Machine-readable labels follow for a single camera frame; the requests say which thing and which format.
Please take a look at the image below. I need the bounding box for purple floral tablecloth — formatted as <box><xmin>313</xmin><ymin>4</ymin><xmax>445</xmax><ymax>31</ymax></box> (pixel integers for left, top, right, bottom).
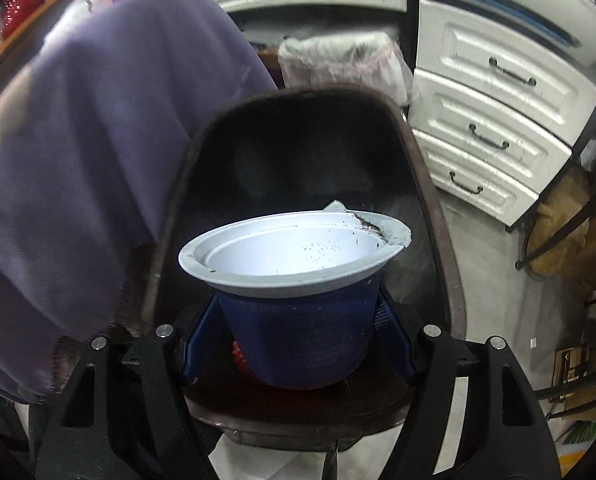
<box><xmin>0</xmin><ymin>0</ymin><xmax>274</xmax><ymax>404</ymax></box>

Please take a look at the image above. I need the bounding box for white three-drawer cabinet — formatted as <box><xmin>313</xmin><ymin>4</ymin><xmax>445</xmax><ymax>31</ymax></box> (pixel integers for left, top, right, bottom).
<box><xmin>407</xmin><ymin>0</ymin><xmax>596</xmax><ymax>228</ymax></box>

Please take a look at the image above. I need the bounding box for plastic lined waste basket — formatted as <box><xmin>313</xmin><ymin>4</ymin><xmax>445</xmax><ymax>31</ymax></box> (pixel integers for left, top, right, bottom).
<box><xmin>277</xmin><ymin>30</ymin><xmax>415</xmax><ymax>107</ymax></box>

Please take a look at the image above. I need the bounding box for red ceramic vase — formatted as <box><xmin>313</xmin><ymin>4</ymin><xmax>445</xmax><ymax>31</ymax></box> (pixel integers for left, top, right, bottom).
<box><xmin>1</xmin><ymin>0</ymin><xmax>44</xmax><ymax>40</ymax></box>

